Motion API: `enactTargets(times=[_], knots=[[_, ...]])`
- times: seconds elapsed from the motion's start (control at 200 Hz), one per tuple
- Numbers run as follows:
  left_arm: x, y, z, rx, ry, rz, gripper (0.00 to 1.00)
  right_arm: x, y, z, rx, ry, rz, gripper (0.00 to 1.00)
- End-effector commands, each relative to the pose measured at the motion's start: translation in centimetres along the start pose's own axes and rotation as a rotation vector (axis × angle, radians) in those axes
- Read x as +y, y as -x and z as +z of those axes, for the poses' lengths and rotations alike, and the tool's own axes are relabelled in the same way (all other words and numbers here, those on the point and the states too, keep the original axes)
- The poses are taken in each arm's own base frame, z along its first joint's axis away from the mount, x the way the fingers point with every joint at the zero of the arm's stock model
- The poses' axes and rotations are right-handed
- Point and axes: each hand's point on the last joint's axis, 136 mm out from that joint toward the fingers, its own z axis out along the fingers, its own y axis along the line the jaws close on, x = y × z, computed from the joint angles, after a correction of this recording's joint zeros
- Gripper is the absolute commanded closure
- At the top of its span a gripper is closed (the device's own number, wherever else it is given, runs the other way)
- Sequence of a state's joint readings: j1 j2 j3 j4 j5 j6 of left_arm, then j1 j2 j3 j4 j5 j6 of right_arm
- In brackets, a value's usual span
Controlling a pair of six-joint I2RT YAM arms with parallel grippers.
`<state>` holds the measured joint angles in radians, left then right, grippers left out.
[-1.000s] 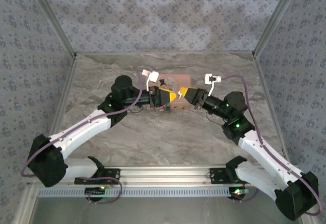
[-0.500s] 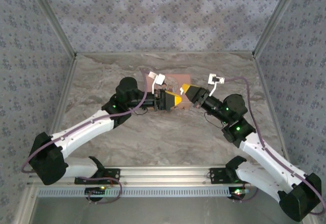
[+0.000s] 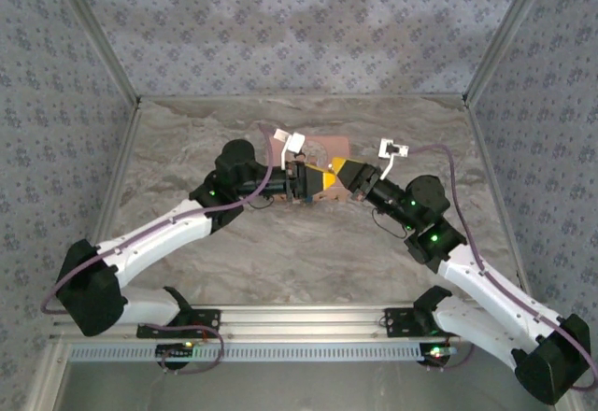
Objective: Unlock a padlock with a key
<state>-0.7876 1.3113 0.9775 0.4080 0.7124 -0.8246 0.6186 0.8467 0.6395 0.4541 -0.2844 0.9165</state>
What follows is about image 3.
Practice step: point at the aluminium mounting rail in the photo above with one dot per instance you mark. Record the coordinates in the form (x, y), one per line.
(299, 322)

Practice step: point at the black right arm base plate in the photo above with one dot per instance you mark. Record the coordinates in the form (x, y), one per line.
(399, 322)

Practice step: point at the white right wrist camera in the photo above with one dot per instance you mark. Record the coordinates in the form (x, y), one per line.
(392, 149)

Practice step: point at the grey metal lower panel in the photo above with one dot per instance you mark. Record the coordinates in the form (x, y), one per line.
(299, 387)

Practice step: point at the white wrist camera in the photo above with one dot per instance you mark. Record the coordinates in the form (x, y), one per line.
(295, 142)
(392, 149)

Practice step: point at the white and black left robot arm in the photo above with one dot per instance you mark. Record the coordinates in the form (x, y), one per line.
(159, 238)

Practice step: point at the aluminium side rail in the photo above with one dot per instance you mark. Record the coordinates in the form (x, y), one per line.
(490, 173)
(121, 163)

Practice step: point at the pink box with cartoon couple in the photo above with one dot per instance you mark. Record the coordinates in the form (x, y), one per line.
(327, 147)

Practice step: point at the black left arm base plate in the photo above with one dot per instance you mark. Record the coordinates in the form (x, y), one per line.
(205, 322)

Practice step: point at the aluminium frame post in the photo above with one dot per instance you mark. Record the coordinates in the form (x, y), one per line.
(509, 32)
(93, 32)

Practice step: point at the aluminium frame leg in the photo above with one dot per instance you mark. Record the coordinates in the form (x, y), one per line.
(46, 378)

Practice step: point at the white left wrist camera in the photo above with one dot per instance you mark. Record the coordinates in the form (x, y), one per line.
(295, 142)

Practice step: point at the small circuit board with LED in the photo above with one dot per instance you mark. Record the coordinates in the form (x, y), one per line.
(437, 354)
(175, 351)

